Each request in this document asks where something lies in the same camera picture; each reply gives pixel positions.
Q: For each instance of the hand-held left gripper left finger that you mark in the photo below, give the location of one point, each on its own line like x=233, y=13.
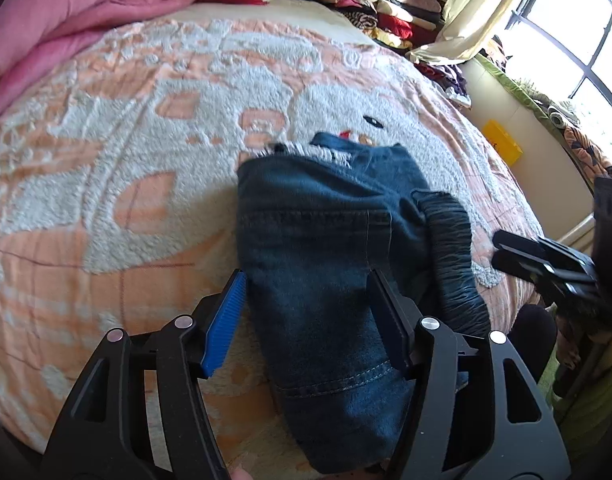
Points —
x=225, y=320

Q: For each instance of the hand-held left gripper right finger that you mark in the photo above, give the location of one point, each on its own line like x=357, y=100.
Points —
x=388, y=320

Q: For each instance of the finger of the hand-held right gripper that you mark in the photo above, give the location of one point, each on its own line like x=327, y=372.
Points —
x=541, y=250
x=536, y=275

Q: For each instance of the blue denim pants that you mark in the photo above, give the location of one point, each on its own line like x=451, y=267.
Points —
x=311, y=240

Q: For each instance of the black cloth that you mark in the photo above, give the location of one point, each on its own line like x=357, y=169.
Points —
x=533, y=340

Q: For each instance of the orange patterned cloth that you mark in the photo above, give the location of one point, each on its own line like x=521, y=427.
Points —
x=591, y=152

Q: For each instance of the yellow box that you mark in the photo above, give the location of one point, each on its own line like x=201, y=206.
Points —
x=503, y=141

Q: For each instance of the light green cloth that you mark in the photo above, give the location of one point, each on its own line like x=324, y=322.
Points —
x=591, y=410

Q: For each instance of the green windowsill cloth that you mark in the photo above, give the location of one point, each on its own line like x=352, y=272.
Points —
x=521, y=92

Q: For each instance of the heap of dark clothes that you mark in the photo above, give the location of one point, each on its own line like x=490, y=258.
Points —
x=448, y=80

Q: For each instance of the orange white fuzzy blanket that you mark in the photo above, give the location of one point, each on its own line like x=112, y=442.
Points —
x=135, y=135

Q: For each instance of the window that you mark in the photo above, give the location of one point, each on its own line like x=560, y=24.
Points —
x=571, y=25

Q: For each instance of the cream curtain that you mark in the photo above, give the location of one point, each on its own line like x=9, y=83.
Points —
x=476, y=10

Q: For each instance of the pile of folded clothes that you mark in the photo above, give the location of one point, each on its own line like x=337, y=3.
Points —
x=376, y=5

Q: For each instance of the cream bed sheet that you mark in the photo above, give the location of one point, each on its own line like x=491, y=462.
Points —
x=306, y=10

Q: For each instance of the pink quilt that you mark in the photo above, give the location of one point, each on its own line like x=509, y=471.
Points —
x=60, y=10

